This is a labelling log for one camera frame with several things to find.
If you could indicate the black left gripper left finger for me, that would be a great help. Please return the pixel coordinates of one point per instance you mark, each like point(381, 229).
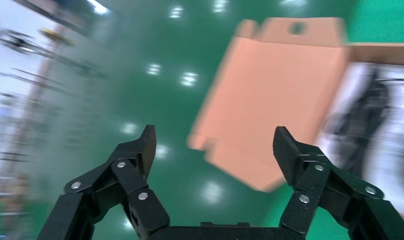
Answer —
point(129, 175)

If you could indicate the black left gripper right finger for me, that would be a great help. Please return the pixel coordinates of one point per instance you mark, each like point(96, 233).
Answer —
point(304, 172)

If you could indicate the orange cardboard box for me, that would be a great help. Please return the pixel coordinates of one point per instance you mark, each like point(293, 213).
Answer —
point(271, 99)

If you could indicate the white printed paper leaflet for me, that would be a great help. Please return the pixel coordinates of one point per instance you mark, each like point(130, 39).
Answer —
point(402, 132)

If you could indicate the grey metal shelving rack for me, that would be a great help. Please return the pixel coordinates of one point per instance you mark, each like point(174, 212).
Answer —
point(29, 82)

